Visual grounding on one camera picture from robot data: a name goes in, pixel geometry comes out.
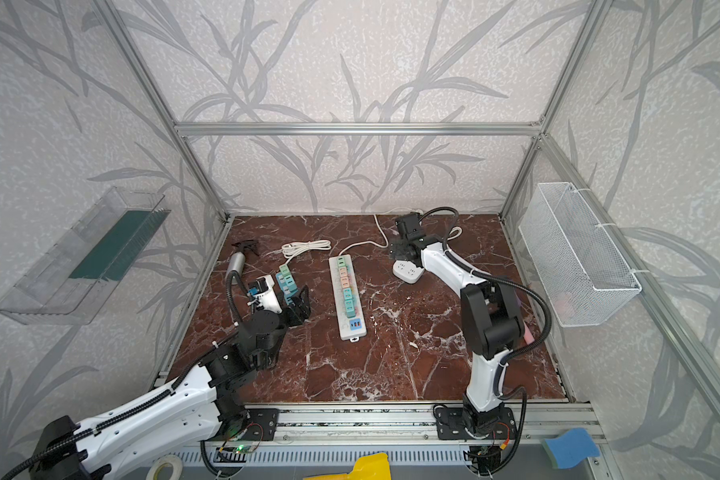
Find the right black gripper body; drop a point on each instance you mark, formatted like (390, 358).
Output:
(406, 245)

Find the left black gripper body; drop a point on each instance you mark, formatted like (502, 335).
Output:
(299, 303)

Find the teal power strip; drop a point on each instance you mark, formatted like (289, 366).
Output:
(288, 294)

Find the long white power strip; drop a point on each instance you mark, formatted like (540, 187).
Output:
(350, 329)

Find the square white power socket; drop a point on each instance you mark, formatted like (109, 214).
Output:
(407, 271)

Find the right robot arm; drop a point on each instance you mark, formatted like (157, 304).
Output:
(491, 317)

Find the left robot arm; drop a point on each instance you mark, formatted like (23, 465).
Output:
(199, 404)

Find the silver spray bottle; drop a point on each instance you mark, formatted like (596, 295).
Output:
(237, 261)

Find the purple pink toy fork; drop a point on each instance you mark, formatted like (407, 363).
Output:
(531, 329)

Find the white tape roll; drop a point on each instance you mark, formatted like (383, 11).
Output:
(168, 463)

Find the yellow plastic object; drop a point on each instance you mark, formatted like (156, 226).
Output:
(371, 467)

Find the blue sponge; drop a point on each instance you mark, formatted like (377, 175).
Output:
(571, 448)

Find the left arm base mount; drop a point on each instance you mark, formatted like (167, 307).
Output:
(256, 425)

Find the white wire basket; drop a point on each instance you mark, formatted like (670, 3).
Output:
(586, 277)

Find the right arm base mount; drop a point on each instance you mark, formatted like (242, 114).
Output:
(464, 423)

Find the clear plastic wall tray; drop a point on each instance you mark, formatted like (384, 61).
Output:
(73, 280)

